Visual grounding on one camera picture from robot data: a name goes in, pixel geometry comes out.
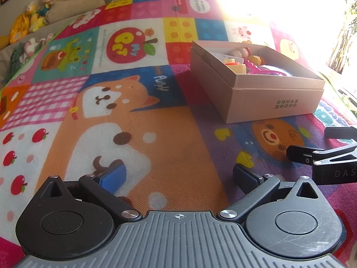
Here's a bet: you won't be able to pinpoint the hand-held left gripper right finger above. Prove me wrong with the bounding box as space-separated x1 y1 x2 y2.
218 163 326 224

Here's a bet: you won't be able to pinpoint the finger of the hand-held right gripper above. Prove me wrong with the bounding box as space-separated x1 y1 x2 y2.
286 143 357 166
324 126 357 140

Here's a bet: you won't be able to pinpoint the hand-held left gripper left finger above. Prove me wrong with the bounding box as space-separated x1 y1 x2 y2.
38 160 143 225

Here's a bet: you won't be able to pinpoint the tan cardboard box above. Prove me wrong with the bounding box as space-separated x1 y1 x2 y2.
190 40 326 124

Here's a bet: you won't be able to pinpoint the pink plastic toy basket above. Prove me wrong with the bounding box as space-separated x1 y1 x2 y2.
244 61 288 76

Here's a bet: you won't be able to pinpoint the pink pig squishy toy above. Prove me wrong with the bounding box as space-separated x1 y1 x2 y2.
223 47 251 74

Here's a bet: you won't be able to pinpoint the blue white tissue pack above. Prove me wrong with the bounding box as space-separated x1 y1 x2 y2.
213 52 243 63

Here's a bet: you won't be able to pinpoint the colourful cartoon play mat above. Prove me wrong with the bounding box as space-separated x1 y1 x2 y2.
0 0 357 268

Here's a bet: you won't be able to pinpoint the green plant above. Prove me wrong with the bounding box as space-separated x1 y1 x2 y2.
328 0 357 74

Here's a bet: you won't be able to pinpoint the green cloth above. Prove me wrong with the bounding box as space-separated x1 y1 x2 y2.
6 43 32 82

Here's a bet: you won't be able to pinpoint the white pink bunny plush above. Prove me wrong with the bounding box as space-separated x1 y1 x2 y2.
21 33 55 61

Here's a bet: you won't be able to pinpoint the orange yellow plush toy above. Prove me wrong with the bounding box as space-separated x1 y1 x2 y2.
8 14 32 44

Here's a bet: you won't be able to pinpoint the beige pillows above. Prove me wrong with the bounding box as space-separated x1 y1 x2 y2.
46 0 107 25

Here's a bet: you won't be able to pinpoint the red-haired plush doll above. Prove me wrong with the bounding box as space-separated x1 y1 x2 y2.
37 0 57 21

